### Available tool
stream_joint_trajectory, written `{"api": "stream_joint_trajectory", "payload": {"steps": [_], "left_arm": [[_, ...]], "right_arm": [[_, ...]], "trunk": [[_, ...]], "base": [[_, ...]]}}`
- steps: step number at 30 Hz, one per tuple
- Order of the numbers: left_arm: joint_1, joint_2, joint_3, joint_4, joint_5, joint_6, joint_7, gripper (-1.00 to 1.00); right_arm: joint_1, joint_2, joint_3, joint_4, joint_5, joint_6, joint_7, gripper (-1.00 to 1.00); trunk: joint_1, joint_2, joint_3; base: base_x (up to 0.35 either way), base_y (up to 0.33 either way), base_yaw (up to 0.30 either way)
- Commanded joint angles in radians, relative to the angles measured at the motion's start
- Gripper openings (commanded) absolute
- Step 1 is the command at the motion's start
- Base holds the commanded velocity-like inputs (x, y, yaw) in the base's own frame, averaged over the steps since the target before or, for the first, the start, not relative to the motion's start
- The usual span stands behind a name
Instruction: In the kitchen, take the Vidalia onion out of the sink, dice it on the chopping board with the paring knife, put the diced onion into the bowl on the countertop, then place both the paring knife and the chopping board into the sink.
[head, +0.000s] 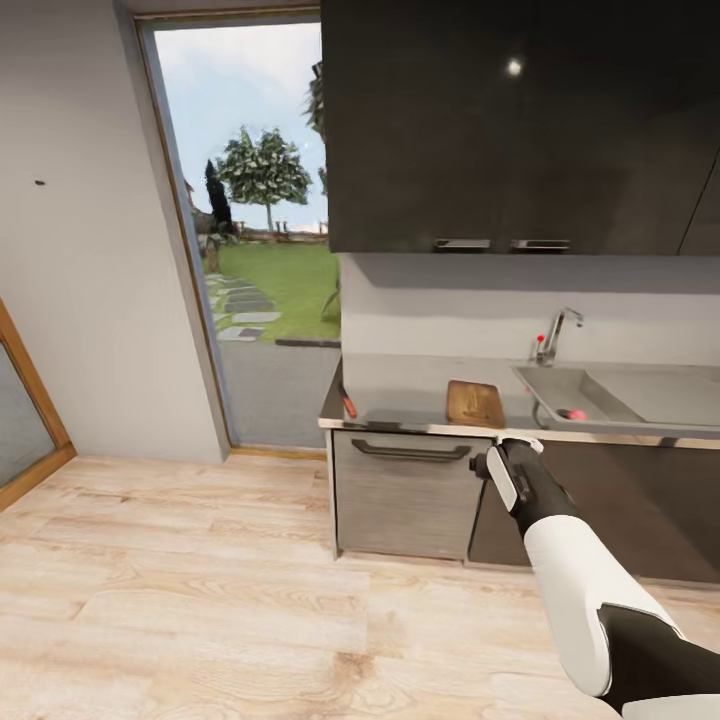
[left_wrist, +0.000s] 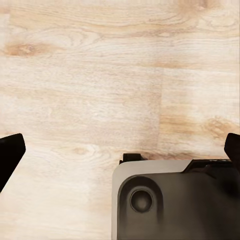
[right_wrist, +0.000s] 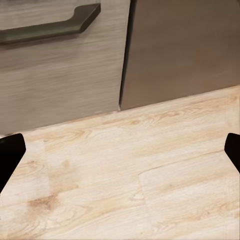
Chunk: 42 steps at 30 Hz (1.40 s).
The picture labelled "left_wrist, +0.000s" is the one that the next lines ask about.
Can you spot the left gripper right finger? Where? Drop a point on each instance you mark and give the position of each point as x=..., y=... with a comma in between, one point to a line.
x=232, y=149

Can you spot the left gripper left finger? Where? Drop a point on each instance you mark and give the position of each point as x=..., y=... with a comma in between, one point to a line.
x=12, y=149

